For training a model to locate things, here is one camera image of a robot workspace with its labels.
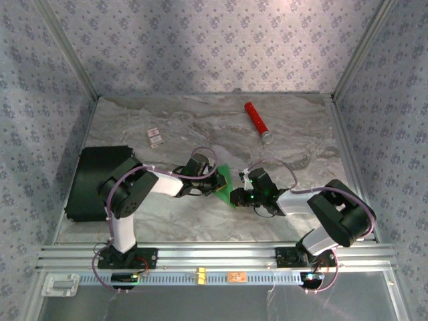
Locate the green cloth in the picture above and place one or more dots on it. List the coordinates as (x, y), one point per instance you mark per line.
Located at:
(225, 170)

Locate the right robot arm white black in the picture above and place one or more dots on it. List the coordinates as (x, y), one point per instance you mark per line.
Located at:
(294, 204)

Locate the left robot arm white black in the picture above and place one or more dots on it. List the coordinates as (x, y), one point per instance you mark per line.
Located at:
(165, 184)

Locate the small white red card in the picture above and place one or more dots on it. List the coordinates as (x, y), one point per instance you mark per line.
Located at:
(155, 137)

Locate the red tube with silver cap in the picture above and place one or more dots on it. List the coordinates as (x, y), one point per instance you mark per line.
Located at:
(255, 117)

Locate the orange label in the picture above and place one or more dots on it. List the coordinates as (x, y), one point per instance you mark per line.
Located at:
(237, 277)

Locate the yellow clip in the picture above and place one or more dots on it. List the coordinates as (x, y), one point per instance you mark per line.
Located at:
(201, 275)

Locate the black right controller board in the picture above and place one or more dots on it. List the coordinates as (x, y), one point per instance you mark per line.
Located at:
(311, 278)

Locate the black controller board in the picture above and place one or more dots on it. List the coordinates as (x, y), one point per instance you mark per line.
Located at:
(122, 277)
(311, 278)

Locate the clear acrylic panel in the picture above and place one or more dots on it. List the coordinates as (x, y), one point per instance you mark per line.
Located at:
(200, 304)

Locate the black case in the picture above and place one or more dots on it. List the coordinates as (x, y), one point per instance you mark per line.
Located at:
(83, 184)

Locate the black left controller board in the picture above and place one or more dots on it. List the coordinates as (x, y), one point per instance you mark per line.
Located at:
(122, 277)

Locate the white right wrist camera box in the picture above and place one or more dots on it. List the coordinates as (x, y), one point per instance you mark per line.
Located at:
(246, 179)

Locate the aluminium mounting rail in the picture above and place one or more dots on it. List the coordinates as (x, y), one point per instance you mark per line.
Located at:
(217, 255)

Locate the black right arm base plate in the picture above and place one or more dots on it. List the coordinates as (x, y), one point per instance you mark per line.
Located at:
(284, 257)

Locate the aluminium table side rail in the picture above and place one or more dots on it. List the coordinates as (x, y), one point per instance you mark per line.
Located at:
(344, 133)
(86, 133)

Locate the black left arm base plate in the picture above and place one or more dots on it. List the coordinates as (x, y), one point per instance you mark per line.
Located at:
(148, 259)

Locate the aluminium frame post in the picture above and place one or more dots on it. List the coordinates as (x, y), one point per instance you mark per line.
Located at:
(361, 50)

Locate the white plastic bracket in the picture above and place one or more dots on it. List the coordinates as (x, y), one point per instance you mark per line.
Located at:
(60, 285)

